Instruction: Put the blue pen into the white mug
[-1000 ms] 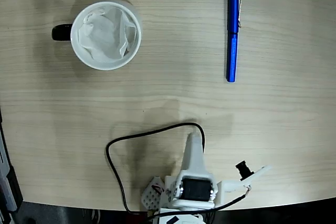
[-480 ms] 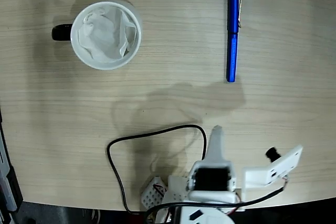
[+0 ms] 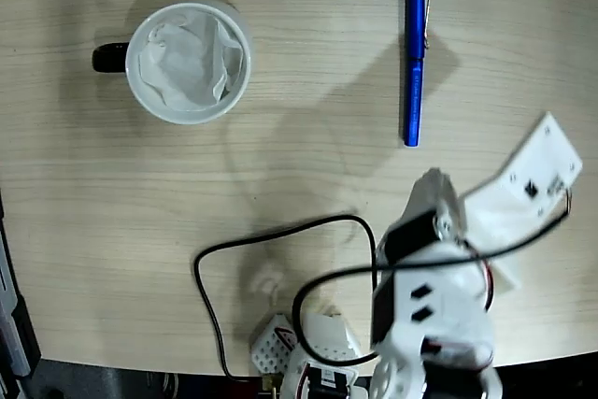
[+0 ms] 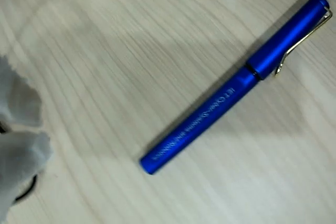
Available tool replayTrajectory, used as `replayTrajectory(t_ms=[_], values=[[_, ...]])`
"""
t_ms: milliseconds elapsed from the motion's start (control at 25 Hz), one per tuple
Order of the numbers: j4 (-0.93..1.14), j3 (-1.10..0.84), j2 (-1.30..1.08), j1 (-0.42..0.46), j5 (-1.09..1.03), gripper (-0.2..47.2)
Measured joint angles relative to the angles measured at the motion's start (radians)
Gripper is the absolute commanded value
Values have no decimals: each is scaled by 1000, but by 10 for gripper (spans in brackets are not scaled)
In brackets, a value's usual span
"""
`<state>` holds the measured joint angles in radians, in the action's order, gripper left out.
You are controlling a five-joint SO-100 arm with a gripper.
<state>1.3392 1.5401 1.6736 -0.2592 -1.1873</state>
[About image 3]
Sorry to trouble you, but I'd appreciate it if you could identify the blue metal pen with clip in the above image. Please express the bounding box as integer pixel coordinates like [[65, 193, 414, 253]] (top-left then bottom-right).
[[401, 0, 432, 149]]

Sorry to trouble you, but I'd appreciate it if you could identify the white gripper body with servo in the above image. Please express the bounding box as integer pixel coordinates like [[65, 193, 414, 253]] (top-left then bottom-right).
[[377, 202, 471, 270]]

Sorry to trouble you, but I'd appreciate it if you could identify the white mug with black handle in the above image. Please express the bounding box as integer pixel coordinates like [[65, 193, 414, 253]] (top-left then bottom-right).
[[91, 1, 253, 127]]

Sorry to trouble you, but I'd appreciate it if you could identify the crumpled white tissue paper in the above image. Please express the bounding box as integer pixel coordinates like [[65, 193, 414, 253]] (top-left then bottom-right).
[[137, 13, 247, 113]]

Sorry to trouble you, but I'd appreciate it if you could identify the black camera cable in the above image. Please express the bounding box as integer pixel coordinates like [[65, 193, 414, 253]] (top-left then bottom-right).
[[193, 188, 575, 381]]

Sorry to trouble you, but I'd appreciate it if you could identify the wrist camera on white mount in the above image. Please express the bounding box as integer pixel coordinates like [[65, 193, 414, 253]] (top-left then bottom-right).
[[460, 111, 585, 300]]

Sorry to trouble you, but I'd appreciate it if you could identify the grey and black equipment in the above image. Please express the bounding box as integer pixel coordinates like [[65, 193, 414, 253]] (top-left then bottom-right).
[[0, 188, 43, 399]]

